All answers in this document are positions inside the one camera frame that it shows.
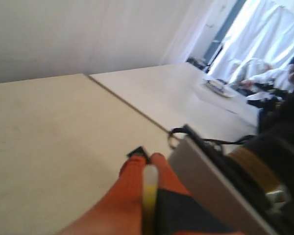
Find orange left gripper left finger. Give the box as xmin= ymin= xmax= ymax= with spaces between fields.
xmin=59 ymin=156 xmax=146 ymax=235

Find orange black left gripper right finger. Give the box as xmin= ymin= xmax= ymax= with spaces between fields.
xmin=151 ymin=153 xmax=235 ymax=235

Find thin yellow stick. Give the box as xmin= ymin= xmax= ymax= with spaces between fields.
xmin=142 ymin=164 xmax=159 ymax=235

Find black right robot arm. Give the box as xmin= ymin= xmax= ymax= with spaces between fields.
xmin=227 ymin=95 xmax=294 ymax=235

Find white neighbouring table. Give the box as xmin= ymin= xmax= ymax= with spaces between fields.
xmin=91 ymin=63 xmax=258 ymax=141

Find papers on far table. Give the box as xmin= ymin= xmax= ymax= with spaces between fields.
xmin=204 ymin=80 xmax=235 ymax=98

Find seated person in background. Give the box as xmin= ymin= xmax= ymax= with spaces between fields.
xmin=241 ymin=56 xmax=294 ymax=110

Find white window curtain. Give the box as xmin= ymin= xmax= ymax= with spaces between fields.
xmin=208 ymin=0 xmax=294 ymax=81

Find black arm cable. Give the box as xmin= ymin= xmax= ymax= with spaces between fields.
xmin=168 ymin=127 xmax=255 ymax=149

